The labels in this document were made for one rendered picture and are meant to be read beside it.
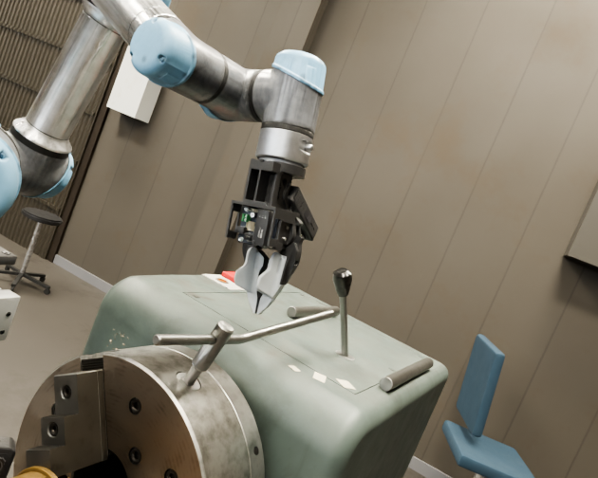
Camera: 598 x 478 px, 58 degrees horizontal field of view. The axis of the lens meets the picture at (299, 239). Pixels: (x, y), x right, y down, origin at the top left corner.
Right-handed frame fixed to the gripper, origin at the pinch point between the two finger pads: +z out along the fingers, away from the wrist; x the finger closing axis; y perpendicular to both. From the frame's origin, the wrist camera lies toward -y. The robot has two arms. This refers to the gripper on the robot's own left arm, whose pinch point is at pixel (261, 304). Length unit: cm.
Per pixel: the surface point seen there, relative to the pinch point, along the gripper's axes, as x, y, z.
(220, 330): 3.8, 14.8, 1.8
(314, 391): 10.4, -0.8, 9.6
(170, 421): 2.0, 18.4, 12.5
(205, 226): -219, -273, -5
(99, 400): -8.3, 19.2, 13.2
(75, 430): -7.3, 22.9, 15.6
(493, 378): 9, -247, 44
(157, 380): -1.1, 18.3, 8.8
